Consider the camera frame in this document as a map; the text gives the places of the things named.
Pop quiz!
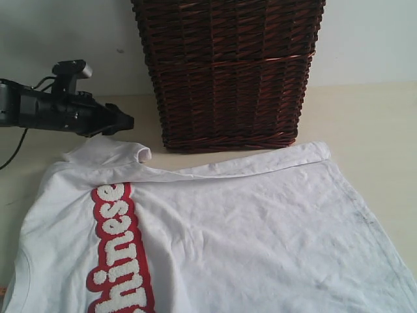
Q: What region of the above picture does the dark brown wicker basket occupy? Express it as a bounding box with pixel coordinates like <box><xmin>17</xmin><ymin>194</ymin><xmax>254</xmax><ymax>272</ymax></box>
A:
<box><xmin>132</xmin><ymin>0</ymin><xmax>326</xmax><ymax>153</ymax></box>

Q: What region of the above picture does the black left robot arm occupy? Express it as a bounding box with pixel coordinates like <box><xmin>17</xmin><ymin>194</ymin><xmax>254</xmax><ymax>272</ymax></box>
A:
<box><xmin>1</xmin><ymin>79</ymin><xmax>134</xmax><ymax>138</ymax></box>

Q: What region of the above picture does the white t-shirt red logo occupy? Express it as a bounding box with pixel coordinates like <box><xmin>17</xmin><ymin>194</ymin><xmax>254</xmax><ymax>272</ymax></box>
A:
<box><xmin>2</xmin><ymin>136</ymin><xmax>416</xmax><ymax>312</ymax></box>

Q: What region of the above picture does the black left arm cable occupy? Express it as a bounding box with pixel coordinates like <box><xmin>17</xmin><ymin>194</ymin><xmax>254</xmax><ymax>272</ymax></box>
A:
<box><xmin>0</xmin><ymin>76</ymin><xmax>56</xmax><ymax>171</ymax></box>

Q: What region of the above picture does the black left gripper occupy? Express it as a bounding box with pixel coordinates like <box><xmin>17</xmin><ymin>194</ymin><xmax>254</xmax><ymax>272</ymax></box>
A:
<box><xmin>32</xmin><ymin>93</ymin><xmax>134</xmax><ymax>137</ymax></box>

